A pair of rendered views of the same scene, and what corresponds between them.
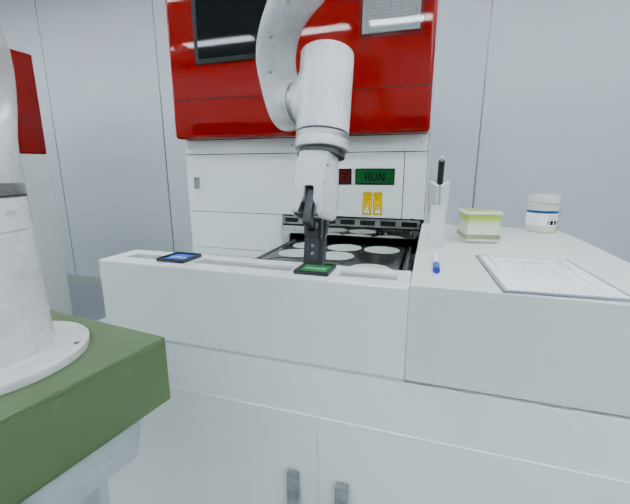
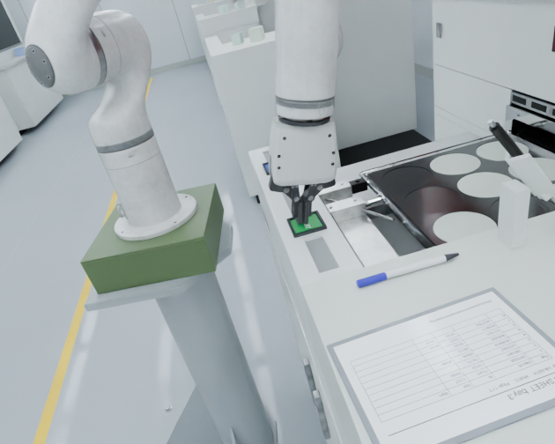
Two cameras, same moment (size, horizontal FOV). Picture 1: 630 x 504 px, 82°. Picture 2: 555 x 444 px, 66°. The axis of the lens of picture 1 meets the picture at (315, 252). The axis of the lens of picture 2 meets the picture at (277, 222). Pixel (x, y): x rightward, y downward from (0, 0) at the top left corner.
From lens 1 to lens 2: 0.66 m
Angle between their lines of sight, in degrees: 65
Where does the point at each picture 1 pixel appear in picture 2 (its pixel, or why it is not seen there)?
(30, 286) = (149, 190)
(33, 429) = (134, 262)
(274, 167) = (508, 18)
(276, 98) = not seen: hidden behind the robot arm
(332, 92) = (284, 60)
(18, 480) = (133, 278)
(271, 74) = not seen: hidden behind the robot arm
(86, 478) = (154, 291)
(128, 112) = not seen: outside the picture
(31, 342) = (153, 218)
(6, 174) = (126, 136)
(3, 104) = (136, 85)
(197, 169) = (440, 12)
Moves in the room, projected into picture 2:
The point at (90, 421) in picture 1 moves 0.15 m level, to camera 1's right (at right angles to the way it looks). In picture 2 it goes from (162, 267) to (183, 305)
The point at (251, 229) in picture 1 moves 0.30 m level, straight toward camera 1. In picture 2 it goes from (480, 100) to (409, 144)
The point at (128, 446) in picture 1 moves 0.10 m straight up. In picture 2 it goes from (175, 286) to (159, 247)
